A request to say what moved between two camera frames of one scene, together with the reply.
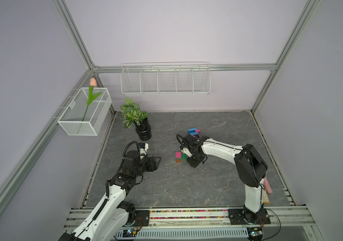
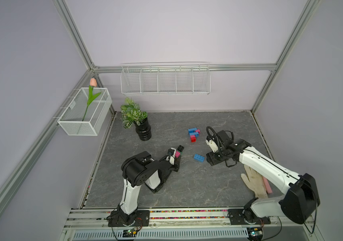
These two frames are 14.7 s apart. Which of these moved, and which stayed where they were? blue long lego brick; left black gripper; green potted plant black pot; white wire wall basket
Moved: left black gripper
Stayed: blue long lego brick; white wire wall basket; green potted plant black pot
